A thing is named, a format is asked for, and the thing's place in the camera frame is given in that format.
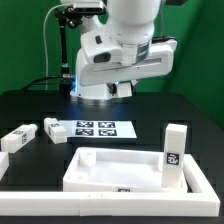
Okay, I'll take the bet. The black camera stand pole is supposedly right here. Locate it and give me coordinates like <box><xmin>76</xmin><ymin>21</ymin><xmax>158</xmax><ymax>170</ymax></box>
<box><xmin>54</xmin><ymin>7</ymin><xmax>82</xmax><ymax>94</ymax></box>

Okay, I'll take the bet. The camera on stand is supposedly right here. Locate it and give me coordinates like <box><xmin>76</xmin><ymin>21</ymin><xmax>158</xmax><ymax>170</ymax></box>
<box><xmin>68</xmin><ymin>0</ymin><xmax>105</xmax><ymax>15</ymax></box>

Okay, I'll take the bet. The black cable on table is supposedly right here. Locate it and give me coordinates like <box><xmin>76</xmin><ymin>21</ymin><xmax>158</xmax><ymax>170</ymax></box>
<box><xmin>20</xmin><ymin>75</ymin><xmax>74</xmax><ymax>92</ymax></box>

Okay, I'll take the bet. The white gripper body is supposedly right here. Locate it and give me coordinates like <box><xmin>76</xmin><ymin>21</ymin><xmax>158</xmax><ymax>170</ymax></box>
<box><xmin>76</xmin><ymin>30</ymin><xmax>177</xmax><ymax>86</ymax></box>

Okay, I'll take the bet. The white desk top tray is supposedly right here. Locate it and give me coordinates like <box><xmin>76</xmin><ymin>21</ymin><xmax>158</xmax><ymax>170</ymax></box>
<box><xmin>63</xmin><ymin>147</ymin><xmax>188</xmax><ymax>193</ymax></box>

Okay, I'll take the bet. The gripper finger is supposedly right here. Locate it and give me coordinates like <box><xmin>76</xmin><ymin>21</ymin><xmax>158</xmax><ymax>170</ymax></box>
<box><xmin>107</xmin><ymin>83</ymin><xmax>117</xmax><ymax>97</ymax></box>
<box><xmin>130</xmin><ymin>80</ymin><xmax>138</xmax><ymax>93</ymax></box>

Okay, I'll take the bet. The fiducial marker sheet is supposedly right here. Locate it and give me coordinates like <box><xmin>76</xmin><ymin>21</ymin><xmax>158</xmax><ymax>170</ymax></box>
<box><xmin>59</xmin><ymin>120</ymin><xmax>136</xmax><ymax>139</ymax></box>

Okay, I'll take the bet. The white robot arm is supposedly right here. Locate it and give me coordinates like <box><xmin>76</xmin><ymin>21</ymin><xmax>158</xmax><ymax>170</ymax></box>
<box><xmin>60</xmin><ymin>0</ymin><xmax>187</xmax><ymax>102</ymax></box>

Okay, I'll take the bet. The white L-shaped fence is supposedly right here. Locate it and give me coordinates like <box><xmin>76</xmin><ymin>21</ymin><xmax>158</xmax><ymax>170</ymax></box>
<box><xmin>0</xmin><ymin>155</ymin><xmax>220</xmax><ymax>217</ymax></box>

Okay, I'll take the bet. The white cable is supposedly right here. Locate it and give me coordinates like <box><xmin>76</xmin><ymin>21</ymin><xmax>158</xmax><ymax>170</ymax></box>
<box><xmin>41</xmin><ymin>3</ymin><xmax>73</xmax><ymax>83</ymax></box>

